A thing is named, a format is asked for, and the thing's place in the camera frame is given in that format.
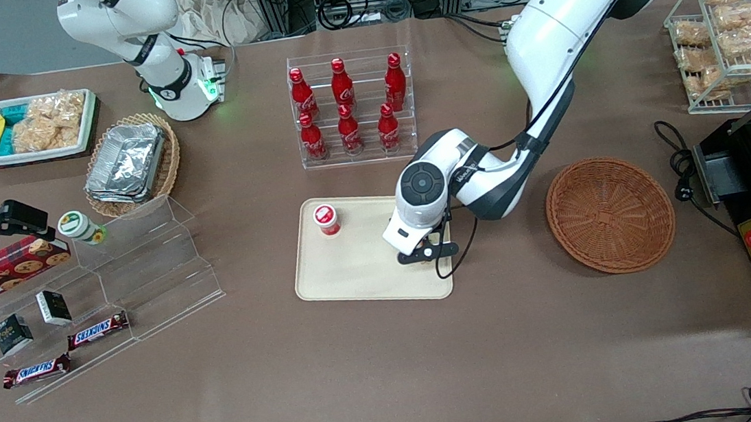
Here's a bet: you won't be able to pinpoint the cream plastic serving tray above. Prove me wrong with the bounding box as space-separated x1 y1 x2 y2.
287 186 457 314

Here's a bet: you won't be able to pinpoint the tan oval wicker basket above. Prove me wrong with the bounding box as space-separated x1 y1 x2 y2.
78 110 187 222

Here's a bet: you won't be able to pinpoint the brown round wicker basket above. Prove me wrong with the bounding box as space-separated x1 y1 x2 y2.
542 151 681 281

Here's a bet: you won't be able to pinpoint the green white yogurt jar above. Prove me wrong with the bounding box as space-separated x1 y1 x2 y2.
57 208 108 249

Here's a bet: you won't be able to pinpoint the white rectangular snack bin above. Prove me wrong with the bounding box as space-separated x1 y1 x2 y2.
0 88 104 169

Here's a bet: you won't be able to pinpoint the red cookie box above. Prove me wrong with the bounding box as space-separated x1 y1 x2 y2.
0 233 76 307

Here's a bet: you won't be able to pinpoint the red white lidded cup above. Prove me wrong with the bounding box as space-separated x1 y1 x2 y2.
311 203 343 239

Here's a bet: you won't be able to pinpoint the clear acrylic bottle rack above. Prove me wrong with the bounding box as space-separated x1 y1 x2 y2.
285 46 421 172

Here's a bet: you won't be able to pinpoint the small dark carton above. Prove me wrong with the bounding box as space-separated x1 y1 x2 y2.
0 312 36 357
36 288 73 329

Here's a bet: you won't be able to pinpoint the bagged cracker snacks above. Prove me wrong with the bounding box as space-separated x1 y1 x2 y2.
8 91 92 154

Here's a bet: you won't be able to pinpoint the red cola bottle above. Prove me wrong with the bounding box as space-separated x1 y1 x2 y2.
297 110 330 163
288 65 320 120
376 102 403 153
329 57 357 110
381 52 409 111
336 102 365 157

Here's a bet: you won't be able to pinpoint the stacked foil containers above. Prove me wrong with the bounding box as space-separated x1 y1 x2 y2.
80 121 173 209

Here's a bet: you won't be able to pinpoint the clear acrylic tiered shelf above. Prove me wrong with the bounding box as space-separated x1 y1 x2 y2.
0 189 235 408

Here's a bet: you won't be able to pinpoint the Snickers chocolate bar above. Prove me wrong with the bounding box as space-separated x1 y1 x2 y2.
1 353 74 391
65 311 132 351

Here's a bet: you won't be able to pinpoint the beige crumpled cloth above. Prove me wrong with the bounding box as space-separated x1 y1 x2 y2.
173 0 278 51

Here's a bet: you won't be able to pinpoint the metal grease drawer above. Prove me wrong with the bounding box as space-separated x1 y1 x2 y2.
691 137 751 207

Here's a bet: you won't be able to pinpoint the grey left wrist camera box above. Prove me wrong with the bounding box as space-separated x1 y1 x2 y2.
397 239 461 266

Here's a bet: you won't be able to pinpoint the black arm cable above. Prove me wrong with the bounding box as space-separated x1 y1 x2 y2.
418 78 595 280

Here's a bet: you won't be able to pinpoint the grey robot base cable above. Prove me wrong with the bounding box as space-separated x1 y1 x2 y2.
169 26 241 108

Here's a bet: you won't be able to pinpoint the black power cable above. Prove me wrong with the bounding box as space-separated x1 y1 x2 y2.
654 114 740 244

